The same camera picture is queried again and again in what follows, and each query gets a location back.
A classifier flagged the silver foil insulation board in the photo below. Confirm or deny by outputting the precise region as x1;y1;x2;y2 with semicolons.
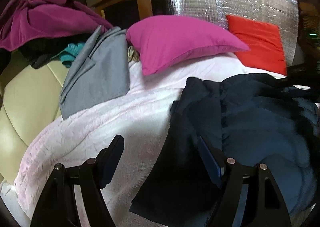
166;0;299;66

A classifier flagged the red cushion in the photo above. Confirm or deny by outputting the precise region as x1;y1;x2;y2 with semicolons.
226;15;287;76

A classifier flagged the white pink bed blanket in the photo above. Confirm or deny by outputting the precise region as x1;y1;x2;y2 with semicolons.
13;52;288;227

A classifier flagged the cream leather sofa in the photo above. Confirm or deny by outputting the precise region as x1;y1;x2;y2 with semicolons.
0;49;73;227

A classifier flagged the grey garment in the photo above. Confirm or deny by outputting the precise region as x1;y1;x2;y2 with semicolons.
59;26;130;119

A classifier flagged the purple magenta garment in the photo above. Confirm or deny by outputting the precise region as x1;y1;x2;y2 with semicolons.
1;0;112;51

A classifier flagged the navy blue jacket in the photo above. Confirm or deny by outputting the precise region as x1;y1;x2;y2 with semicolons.
130;73;319;226

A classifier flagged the teal garment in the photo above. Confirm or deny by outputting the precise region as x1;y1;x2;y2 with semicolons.
50;42;85;68

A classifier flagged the magenta pillow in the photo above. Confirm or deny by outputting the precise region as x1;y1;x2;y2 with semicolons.
126;15;249;76

